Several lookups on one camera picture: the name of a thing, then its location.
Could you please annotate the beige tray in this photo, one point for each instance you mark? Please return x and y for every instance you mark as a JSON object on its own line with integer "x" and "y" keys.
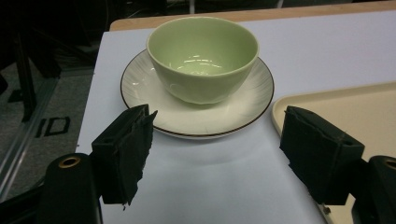
{"x": 358, "y": 112}

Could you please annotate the green bowl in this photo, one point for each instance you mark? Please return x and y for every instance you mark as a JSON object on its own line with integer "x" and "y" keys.
{"x": 202, "y": 59}

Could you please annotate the black metal stand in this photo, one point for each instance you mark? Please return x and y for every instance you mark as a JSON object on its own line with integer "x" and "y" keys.
{"x": 25, "y": 74}

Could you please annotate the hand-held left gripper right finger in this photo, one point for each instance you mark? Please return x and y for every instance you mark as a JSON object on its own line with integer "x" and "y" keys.
{"x": 317, "y": 155}

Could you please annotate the white table mat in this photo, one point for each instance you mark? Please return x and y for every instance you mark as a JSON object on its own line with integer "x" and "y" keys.
{"x": 218, "y": 174}

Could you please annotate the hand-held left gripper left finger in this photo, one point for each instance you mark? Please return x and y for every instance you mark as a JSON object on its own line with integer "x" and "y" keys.
{"x": 124, "y": 155}

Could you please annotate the white plate with dark rim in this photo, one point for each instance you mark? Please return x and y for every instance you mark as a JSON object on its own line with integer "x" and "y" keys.
{"x": 218, "y": 115}

